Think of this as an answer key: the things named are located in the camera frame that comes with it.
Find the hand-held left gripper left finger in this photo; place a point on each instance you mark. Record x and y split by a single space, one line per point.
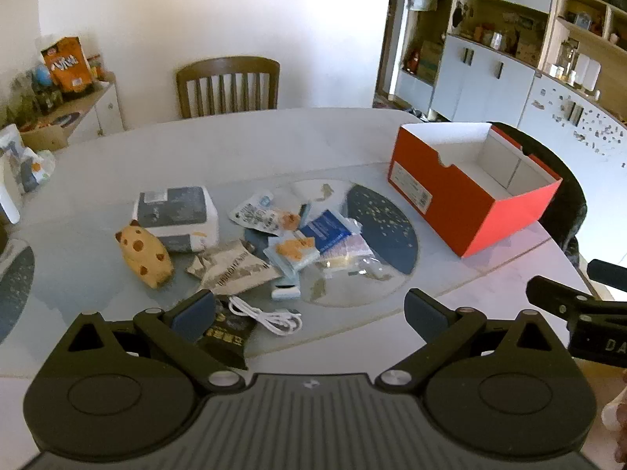
193 314

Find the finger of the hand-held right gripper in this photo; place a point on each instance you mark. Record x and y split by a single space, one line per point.
553 294
607 272

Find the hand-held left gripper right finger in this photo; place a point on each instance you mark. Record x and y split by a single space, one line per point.
423 314

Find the black snack packet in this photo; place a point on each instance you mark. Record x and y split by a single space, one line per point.
228 335

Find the paper wrapper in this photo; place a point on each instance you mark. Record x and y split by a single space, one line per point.
230 269

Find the beige spotted plush toy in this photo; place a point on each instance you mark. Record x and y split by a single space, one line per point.
142 254

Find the clear plastic bag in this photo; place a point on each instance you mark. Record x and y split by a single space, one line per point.
357 264

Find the grey-blue packet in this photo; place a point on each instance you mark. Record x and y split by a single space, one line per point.
254 242

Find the small white device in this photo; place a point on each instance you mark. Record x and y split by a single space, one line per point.
286 293

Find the red cardboard shoe box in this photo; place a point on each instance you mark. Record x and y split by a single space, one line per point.
441 205

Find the white and grey tissue pack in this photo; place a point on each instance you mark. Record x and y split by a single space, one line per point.
171 205

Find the clear packet with orange snack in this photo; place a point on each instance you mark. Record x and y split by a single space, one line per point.
294 252

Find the white printed snack packet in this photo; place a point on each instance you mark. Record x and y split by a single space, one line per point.
254 213

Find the blue packet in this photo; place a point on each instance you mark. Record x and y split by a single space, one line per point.
326 230

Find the light blue slim carton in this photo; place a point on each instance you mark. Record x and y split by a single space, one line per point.
306 214

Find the grey glass-topped desktop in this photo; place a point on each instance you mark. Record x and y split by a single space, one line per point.
318 147

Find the person's right hand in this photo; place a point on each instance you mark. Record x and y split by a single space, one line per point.
619 423

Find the black round-backed chair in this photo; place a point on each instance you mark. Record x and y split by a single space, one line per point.
568 205

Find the dark blue speckled placemat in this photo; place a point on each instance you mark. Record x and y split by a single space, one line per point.
387 235
14 289

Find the white sideboard cabinet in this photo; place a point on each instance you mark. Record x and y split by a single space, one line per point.
105 112

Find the white printed plastic bag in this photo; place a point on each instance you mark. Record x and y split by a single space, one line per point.
22 166

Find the small cardboard box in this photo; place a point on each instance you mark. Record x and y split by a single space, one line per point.
44 138

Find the dark round plate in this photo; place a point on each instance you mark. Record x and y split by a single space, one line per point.
63 119

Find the brown wooden chair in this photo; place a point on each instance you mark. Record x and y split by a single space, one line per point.
228 66

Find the red bag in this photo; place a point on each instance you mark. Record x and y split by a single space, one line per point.
414 61

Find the cardboard box with green print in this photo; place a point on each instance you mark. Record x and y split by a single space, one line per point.
428 56

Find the orange snack bag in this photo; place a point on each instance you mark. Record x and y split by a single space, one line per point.
66 66

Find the white and wood wall cabinet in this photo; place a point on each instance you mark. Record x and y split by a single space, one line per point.
490 83

